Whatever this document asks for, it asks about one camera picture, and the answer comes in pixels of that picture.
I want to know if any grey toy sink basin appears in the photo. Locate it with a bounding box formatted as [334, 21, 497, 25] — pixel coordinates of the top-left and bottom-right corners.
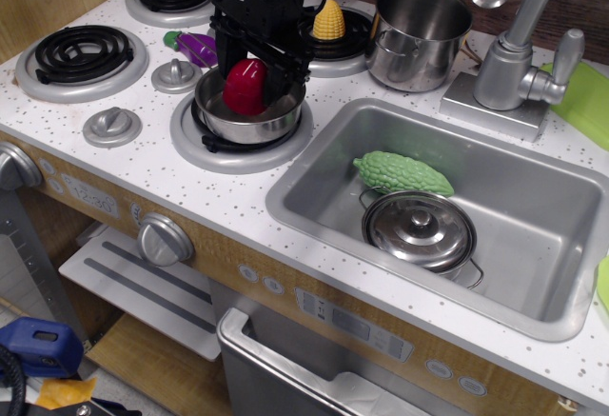
[265, 99, 608, 342]

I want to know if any red toy sweet potato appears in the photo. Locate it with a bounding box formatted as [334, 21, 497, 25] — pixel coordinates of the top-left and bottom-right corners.
[223, 58, 267, 116]

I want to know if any green object at right edge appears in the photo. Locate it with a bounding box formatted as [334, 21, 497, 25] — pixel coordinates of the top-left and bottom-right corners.
[596, 256, 609, 312]

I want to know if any blue clamp tool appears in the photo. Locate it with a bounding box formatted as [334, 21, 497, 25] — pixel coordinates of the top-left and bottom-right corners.
[1, 317, 84, 378]

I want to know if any large silver oven dial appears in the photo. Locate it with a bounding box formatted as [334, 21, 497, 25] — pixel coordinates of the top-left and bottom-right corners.
[137, 212, 194, 267]

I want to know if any silver stove knob front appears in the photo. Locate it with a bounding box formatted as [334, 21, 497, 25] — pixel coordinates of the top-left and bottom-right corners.
[83, 107, 143, 149]

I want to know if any silver dial at left edge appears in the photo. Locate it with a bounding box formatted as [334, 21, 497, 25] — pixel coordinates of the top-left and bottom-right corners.
[1, 142, 43, 191]

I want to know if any tall steel pot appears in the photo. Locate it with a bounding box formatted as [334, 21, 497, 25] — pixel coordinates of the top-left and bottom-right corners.
[364, 0, 473, 92]

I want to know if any small lidded steel pot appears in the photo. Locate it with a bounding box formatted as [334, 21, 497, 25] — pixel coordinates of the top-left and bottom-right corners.
[359, 187, 484, 289]

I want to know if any white oven shelf panel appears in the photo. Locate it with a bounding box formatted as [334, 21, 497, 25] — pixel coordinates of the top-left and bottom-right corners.
[59, 228, 220, 362]

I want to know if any silver stove knob middle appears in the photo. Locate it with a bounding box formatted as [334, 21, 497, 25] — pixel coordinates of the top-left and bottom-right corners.
[151, 59, 203, 94]

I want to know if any silver toy faucet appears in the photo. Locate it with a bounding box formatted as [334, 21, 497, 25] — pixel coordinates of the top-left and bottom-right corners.
[440, 0, 585, 142]

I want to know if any silver stove knob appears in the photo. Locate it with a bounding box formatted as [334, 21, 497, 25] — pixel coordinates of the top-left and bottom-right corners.
[83, 107, 143, 149]
[151, 59, 203, 94]

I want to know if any green toy bitter gourd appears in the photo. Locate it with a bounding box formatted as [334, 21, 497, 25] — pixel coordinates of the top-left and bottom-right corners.
[352, 150, 455, 197]

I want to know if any front right coil burner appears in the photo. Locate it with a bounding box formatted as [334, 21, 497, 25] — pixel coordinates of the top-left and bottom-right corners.
[169, 93, 313, 175]

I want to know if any back right coil burner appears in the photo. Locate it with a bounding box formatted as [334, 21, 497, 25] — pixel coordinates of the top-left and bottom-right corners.
[299, 6, 372, 78]

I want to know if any small steel pan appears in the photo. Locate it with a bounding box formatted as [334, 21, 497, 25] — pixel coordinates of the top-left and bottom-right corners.
[194, 68, 305, 145]

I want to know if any grey dishwasher door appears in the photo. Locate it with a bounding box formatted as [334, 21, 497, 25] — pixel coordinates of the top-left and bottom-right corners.
[213, 287, 461, 415]

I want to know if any purple toy eggplant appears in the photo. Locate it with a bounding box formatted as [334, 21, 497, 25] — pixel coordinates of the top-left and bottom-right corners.
[163, 30, 218, 69]

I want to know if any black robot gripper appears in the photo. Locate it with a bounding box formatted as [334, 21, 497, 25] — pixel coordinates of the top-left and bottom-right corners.
[211, 0, 325, 106]

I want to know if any yellow toy corn cob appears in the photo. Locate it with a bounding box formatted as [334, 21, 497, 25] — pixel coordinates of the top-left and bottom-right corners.
[312, 0, 346, 41]

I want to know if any green cutting board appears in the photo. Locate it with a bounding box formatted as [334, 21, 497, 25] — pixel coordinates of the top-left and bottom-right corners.
[550, 62, 609, 150]

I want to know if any front left coil burner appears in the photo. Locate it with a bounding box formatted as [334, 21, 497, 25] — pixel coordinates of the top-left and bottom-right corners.
[15, 25, 148, 104]

